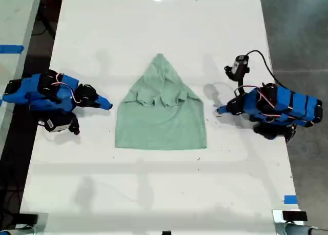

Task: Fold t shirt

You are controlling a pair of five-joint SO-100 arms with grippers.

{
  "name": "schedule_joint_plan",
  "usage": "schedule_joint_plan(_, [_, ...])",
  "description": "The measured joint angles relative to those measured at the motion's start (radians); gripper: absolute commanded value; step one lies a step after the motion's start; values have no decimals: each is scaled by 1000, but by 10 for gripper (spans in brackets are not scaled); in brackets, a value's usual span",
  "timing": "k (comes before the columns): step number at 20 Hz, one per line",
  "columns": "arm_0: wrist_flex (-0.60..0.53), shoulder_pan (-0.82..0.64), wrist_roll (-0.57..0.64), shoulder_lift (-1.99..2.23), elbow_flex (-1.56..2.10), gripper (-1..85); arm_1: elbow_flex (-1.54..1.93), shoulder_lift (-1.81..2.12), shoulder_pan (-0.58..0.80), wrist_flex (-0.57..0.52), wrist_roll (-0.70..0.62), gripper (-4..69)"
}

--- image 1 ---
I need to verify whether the long blue tape strip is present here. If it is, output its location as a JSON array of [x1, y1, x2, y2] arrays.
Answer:
[[0, 44, 25, 54]]

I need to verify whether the grey tube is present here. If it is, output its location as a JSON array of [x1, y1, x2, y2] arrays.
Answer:
[[284, 223, 328, 235], [0, 226, 34, 235]]

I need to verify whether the small black box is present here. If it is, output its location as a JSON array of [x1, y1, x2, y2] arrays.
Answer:
[[282, 210, 308, 222], [19, 213, 39, 225]]

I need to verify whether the black camera box white label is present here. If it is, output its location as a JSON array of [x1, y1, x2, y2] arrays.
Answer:
[[37, 112, 80, 136]]

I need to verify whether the short blue tape strip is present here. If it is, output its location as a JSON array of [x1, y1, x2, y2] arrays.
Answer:
[[283, 194, 298, 205]]

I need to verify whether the white side table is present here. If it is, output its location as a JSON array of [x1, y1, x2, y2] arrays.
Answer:
[[0, 0, 44, 149]]

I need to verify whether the silver metal bracket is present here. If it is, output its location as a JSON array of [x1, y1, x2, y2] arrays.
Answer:
[[272, 209, 308, 235]]

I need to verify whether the pale green t-shirt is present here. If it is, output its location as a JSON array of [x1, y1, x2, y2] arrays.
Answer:
[[114, 53, 208, 151]]

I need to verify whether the black camera stalk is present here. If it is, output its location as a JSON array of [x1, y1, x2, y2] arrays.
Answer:
[[234, 75, 247, 96]]

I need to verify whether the black camera cable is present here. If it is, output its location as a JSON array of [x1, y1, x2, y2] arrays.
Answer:
[[246, 49, 285, 89]]

